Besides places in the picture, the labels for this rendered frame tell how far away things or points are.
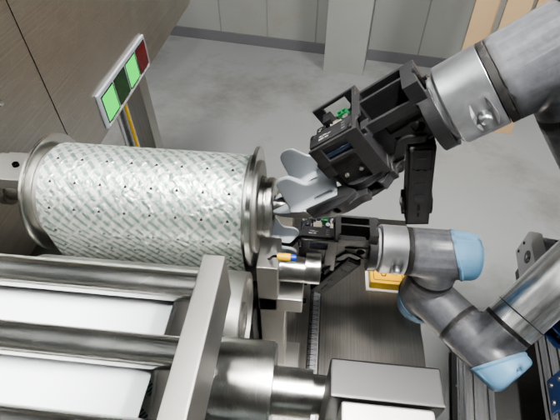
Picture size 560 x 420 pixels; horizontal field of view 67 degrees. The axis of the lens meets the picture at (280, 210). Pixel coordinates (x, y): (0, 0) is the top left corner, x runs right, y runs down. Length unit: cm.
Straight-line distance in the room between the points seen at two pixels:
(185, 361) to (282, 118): 270
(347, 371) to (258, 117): 271
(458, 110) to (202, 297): 27
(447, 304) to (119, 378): 58
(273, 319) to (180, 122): 235
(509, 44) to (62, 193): 46
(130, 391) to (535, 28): 36
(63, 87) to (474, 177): 227
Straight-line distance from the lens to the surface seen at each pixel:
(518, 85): 38
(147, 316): 23
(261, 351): 29
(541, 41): 38
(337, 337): 82
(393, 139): 42
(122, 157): 53
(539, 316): 71
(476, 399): 161
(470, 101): 38
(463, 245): 67
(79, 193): 53
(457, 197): 249
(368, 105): 41
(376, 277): 87
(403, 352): 83
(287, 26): 364
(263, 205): 49
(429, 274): 67
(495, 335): 71
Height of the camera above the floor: 163
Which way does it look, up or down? 47 degrees down
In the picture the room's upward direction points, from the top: straight up
